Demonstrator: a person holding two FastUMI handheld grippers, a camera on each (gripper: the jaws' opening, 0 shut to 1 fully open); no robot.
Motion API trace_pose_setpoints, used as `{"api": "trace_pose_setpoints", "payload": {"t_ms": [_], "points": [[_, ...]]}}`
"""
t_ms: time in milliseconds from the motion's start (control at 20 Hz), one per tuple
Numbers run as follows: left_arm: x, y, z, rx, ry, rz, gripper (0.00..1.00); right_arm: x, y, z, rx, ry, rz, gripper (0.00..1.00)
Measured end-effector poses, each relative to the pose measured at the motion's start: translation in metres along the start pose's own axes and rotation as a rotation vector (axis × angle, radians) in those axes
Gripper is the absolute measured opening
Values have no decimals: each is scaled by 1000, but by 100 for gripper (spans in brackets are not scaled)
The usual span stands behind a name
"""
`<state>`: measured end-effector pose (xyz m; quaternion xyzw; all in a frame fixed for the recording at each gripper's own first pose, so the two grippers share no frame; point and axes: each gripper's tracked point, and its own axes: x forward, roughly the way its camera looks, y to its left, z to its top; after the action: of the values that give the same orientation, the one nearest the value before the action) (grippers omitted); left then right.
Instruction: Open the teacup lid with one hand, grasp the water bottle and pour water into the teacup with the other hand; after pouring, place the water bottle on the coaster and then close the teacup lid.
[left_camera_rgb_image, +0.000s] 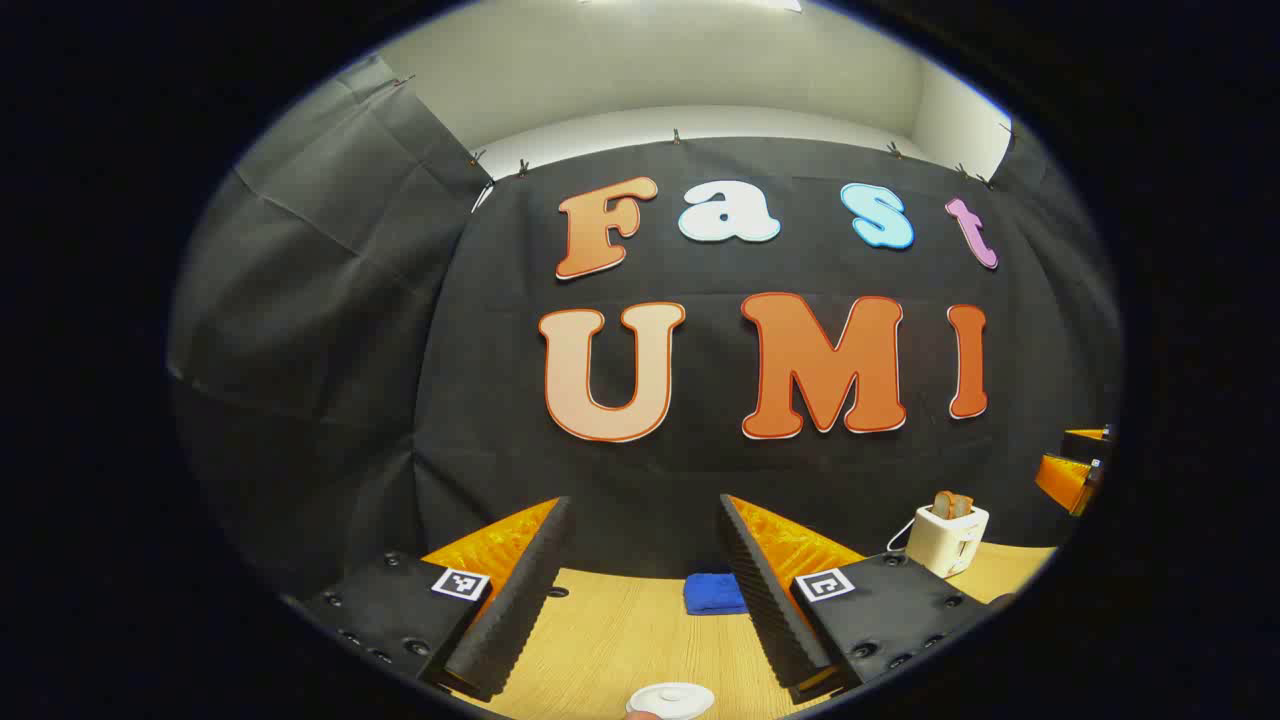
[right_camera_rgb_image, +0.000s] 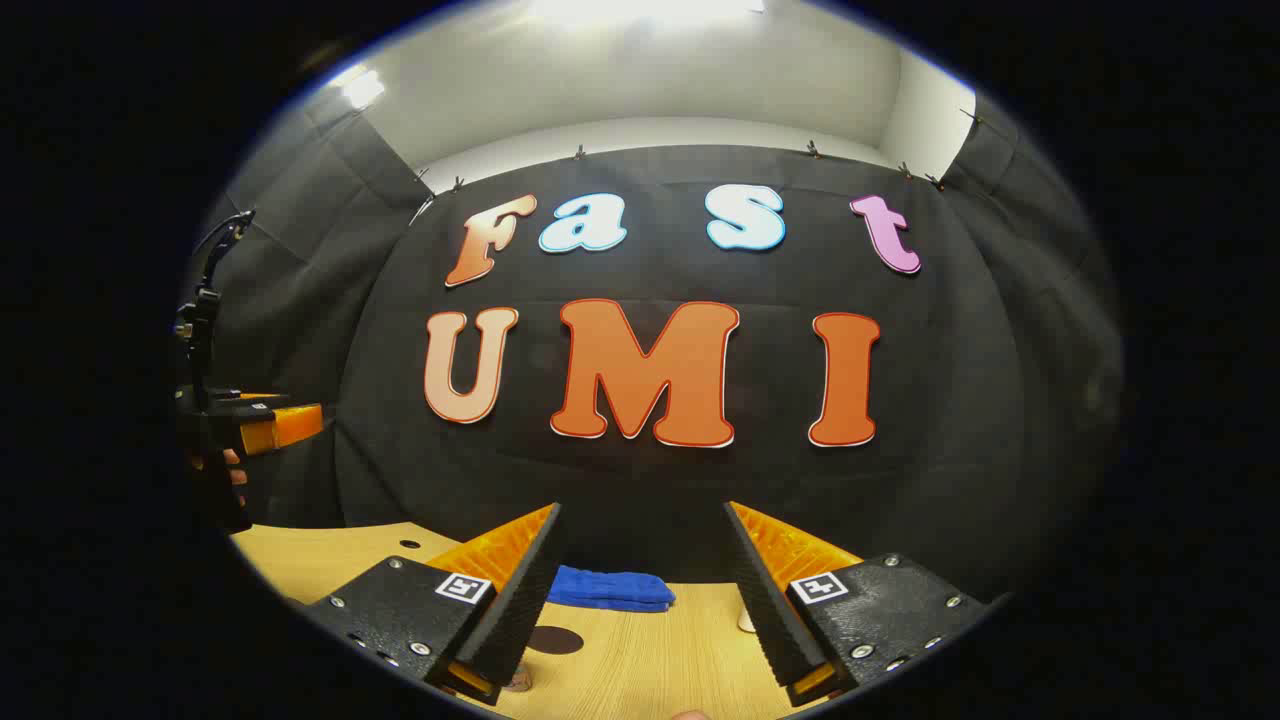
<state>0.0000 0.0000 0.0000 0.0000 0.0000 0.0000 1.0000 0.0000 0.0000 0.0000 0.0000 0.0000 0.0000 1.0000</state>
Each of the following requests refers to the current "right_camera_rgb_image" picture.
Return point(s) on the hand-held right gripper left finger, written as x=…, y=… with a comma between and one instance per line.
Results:
x=525, y=600

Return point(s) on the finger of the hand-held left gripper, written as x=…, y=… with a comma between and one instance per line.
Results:
x=290, y=426
x=262, y=399

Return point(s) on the black backdrop cloth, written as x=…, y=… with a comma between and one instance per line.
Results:
x=760, y=480

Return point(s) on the dark round coaster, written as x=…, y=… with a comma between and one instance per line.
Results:
x=555, y=640

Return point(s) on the ceiling light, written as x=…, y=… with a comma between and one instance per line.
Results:
x=362, y=88
x=640, y=10

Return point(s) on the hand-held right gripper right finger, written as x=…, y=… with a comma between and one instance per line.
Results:
x=765, y=610

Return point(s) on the blue towel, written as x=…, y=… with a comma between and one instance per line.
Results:
x=610, y=588

